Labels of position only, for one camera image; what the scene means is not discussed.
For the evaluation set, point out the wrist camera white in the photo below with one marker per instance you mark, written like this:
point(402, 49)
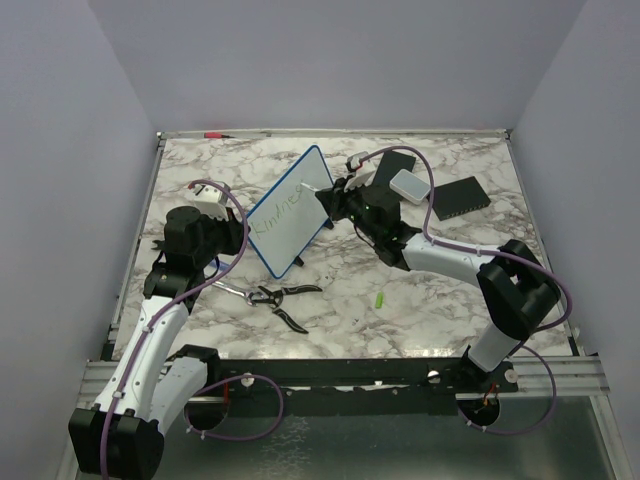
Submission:
point(360, 171)
point(210, 201)

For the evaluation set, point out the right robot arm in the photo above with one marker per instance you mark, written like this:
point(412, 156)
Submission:
point(519, 293)

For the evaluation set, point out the black network switch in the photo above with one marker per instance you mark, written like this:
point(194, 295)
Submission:
point(459, 197)

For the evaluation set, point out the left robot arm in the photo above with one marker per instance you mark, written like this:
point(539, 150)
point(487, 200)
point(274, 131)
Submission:
point(122, 434)

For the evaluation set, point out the blue framed whiteboard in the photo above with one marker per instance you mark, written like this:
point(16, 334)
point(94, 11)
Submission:
point(288, 217)

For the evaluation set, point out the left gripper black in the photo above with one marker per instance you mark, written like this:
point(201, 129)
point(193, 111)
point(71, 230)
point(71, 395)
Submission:
point(234, 228)

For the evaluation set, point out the white marker pen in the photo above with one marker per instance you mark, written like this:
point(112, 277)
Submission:
point(309, 187)

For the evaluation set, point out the aluminium table frame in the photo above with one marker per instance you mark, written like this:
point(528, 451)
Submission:
point(422, 315)

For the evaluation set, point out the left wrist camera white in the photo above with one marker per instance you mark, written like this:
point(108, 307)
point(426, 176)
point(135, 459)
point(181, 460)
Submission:
point(210, 201)

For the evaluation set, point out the red pen at back rail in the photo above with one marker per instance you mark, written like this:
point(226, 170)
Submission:
point(217, 135)

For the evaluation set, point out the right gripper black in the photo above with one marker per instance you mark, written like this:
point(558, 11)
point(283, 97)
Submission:
point(332, 199)

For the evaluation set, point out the black flat box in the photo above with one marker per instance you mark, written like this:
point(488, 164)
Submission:
point(390, 163)

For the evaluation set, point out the green marker cap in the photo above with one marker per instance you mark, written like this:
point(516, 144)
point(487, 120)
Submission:
point(380, 300)

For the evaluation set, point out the white small router box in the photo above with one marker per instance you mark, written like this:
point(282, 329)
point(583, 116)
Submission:
point(410, 187)

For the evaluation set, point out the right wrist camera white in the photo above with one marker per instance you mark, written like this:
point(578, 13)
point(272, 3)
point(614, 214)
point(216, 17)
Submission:
point(360, 171)

